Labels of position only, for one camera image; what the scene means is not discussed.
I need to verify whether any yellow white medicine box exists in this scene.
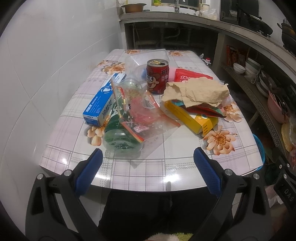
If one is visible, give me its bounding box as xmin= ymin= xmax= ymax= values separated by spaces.
xmin=164 ymin=101 xmax=218 ymax=137

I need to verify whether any clear zip bag red print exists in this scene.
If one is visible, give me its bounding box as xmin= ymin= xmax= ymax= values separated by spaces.
xmin=114 ymin=87 xmax=181 ymax=159

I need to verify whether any red snack bag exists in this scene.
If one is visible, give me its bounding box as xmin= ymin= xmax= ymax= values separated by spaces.
xmin=173 ymin=68 xmax=213 ymax=82

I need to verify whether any blue plastic bag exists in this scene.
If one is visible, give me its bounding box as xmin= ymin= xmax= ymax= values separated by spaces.
xmin=141 ymin=68 xmax=147 ymax=80

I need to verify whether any blue plastic basket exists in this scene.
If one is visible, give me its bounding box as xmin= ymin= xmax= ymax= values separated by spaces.
xmin=253 ymin=134 xmax=265 ymax=171

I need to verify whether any pink plastic basin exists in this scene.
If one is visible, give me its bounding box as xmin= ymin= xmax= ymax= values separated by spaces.
xmin=267 ymin=91 xmax=287 ymax=124

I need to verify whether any green plastic bottle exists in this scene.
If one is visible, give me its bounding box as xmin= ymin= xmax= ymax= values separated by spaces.
xmin=103 ymin=78 xmax=143 ymax=156

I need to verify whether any blue white toothpaste box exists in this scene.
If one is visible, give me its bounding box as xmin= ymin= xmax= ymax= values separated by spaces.
xmin=83 ymin=73 xmax=126 ymax=126

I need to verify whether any white bowl stack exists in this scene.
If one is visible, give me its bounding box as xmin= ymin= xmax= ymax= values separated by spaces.
xmin=233 ymin=58 xmax=263 ymax=75

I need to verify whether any crumpled brown paper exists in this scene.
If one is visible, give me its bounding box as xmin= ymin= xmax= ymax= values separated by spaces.
xmin=162 ymin=77 xmax=230 ymax=108

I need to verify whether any small red capped bottle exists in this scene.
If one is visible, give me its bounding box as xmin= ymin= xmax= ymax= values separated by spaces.
xmin=199 ymin=54 xmax=211 ymax=67

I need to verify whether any black steamer pot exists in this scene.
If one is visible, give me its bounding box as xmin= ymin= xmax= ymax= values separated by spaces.
xmin=277 ymin=19 xmax=296 ymax=56

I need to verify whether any black wok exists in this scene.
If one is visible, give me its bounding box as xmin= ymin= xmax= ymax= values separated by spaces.
xmin=237 ymin=6 xmax=273 ymax=37

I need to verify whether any red milk drink can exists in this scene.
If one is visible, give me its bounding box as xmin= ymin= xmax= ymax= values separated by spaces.
xmin=146 ymin=59 xmax=170 ymax=95

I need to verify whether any clear plastic container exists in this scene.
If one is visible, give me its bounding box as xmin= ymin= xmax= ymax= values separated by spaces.
xmin=125 ymin=49 xmax=170 ymax=83

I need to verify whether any black microwave oven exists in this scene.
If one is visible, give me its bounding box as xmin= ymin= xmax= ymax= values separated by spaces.
xmin=220 ymin=0 xmax=259 ymax=25

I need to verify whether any copper basin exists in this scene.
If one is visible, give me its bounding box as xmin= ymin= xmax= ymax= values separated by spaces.
xmin=121 ymin=3 xmax=146 ymax=14

